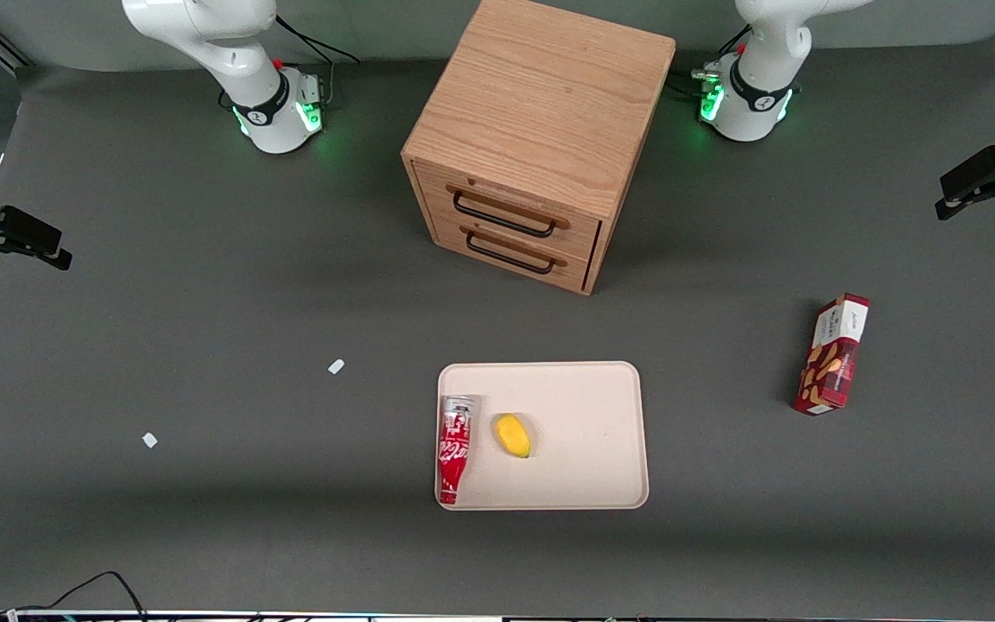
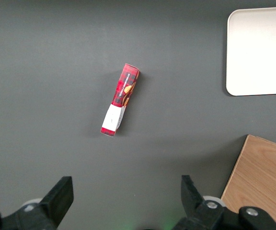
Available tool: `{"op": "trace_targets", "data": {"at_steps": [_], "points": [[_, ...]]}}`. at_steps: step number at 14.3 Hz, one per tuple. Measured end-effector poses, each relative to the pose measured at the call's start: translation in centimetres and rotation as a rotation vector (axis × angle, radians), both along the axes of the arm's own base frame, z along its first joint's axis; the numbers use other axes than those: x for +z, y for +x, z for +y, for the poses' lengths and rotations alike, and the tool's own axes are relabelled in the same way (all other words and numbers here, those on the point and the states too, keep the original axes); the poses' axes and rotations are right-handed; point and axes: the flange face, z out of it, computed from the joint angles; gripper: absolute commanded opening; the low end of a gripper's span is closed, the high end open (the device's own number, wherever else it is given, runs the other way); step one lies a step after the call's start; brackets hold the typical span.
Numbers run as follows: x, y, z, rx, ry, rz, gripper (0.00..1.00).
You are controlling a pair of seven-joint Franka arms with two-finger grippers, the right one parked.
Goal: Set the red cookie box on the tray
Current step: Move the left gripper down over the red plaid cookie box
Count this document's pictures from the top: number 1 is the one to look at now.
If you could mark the yellow mango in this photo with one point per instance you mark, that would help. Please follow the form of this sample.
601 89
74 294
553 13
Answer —
512 435

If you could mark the black camera clamp mount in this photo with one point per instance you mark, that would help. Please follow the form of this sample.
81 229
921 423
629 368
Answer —
22 233
981 177

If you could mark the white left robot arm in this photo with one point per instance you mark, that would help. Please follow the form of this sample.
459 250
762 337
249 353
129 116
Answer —
761 78

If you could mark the red cola bottle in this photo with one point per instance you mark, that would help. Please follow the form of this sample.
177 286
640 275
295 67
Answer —
454 449

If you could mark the lower wooden drawer front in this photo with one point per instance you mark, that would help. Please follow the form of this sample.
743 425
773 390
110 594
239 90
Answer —
450 233

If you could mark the wooden drawer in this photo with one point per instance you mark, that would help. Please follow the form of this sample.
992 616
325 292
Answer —
450 233
584 233

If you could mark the wooden drawer cabinet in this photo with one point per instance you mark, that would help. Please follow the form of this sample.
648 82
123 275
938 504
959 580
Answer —
549 95

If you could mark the upper wooden drawer front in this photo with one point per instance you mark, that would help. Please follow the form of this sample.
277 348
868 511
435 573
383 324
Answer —
584 233

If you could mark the red cookie box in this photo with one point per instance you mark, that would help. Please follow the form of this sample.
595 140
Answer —
830 363

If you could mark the beige plastic tray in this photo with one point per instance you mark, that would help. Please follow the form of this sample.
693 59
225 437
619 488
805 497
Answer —
584 432

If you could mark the white paper scrap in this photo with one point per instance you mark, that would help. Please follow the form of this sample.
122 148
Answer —
149 440
336 366

